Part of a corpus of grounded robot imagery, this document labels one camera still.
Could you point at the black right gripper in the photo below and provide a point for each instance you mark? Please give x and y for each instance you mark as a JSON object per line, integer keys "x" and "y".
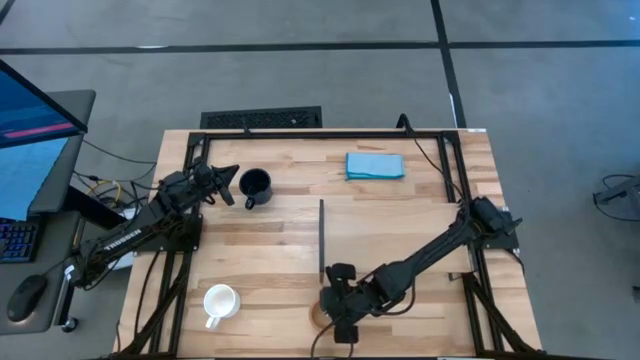
{"x": 345, "y": 305}

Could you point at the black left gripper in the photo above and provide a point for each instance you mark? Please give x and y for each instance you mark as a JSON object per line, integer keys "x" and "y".
{"x": 204, "y": 179}

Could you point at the black ceramic mug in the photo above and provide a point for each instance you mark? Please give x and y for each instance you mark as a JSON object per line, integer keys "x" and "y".
{"x": 255, "y": 182}

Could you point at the white box under arm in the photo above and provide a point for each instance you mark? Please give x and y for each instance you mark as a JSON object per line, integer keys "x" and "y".
{"x": 124, "y": 261}

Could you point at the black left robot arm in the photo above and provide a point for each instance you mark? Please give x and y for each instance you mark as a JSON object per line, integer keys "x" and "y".
{"x": 125, "y": 239}

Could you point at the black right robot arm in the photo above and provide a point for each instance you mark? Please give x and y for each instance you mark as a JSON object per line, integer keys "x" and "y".
{"x": 430, "y": 255}

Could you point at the black floor vent grille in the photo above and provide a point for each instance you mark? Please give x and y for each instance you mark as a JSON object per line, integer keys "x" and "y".
{"x": 260, "y": 118}

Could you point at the white ceramic mug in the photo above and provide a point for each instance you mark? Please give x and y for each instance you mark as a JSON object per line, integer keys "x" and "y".
{"x": 221, "y": 301}

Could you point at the black desk foot bar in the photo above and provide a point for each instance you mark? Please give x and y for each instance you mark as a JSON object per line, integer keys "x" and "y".
{"x": 90, "y": 205}

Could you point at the blue folded cloth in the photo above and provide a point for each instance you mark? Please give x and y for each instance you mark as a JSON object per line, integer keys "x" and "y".
{"x": 375, "y": 166}

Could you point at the grey side desk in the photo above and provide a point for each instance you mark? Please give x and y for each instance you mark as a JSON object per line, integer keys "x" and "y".
{"x": 55, "y": 232}

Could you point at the computer monitor with blue screen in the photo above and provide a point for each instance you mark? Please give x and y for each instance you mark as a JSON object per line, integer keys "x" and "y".
{"x": 30, "y": 115}

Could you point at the black caster wheel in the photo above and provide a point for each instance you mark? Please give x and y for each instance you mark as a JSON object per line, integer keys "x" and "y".
{"x": 70, "y": 325}

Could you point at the black computer keyboard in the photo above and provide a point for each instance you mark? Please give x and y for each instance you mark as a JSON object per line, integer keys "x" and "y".
{"x": 17, "y": 242}

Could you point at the black computer mouse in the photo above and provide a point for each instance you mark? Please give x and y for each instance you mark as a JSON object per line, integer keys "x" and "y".
{"x": 26, "y": 297}

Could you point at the black aluminium table frame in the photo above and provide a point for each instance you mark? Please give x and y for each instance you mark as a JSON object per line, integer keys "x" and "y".
{"x": 325, "y": 135}

